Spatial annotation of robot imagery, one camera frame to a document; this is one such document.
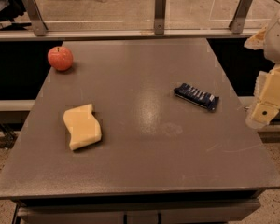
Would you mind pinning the right metal bracket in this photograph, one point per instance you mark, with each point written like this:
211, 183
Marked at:
237, 23

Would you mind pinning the left metal bracket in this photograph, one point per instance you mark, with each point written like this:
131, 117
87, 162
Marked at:
38, 25

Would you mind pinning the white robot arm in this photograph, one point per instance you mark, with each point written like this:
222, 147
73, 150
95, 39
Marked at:
267, 39

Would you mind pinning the red apple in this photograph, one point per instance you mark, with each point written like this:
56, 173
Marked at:
60, 58

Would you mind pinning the metal bracket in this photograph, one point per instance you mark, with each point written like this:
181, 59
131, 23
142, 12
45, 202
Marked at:
38, 25
159, 17
237, 23

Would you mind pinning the blue rxbar wrapper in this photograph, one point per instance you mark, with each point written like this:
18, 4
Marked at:
197, 97

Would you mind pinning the clear acrylic barrier panel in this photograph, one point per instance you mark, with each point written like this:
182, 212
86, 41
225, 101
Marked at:
75, 15

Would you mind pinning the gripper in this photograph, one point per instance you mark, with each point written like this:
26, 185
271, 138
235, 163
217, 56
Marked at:
279, 40

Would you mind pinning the yellow wavy sponge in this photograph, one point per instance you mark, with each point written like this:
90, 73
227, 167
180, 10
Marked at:
83, 127

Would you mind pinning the middle metal bracket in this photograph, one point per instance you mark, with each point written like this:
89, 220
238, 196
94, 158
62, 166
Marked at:
159, 17

